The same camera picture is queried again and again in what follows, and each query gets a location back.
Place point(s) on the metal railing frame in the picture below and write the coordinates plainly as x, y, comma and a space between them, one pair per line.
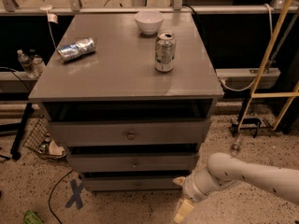
149, 0

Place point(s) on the green crumpled wrapper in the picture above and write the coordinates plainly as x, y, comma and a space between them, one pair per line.
31, 217

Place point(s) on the white bowl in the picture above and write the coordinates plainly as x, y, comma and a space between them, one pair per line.
149, 22

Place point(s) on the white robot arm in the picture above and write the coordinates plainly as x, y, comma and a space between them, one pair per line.
223, 171

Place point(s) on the grey middle drawer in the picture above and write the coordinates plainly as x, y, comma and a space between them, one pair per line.
132, 162

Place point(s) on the upright green soda can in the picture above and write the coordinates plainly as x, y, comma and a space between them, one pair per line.
165, 47

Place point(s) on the clear water bottle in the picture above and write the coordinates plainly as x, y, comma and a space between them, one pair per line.
26, 64
37, 61

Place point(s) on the grey drawer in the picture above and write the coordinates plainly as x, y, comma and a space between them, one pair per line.
132, 162
121, 183
116, 133

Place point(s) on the black clamp stand base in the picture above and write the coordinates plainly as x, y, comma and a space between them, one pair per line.
246, 126

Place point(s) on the water bottle on floor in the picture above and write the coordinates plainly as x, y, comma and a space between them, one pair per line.
236, 146

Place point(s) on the black tripod leg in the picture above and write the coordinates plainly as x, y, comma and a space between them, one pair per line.
15, 154

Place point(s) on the grey top drawer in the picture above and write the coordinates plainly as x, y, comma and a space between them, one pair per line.
116, 133

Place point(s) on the grey drawer cabinet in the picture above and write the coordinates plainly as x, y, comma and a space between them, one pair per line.
119, 82

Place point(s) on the clear water bottle left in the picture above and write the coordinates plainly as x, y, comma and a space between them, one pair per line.
26, 64

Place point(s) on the blue tape cross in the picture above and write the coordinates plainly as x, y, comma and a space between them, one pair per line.
75, 197

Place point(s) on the crushed blue soda can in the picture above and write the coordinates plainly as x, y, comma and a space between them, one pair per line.
77, 49

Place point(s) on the wire basket with trash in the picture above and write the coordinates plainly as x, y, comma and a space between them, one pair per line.
40, 141

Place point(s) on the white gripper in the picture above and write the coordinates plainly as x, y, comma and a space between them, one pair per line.
189, 188

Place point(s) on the grey bottom drawer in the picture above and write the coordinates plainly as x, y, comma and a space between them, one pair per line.
121, 183

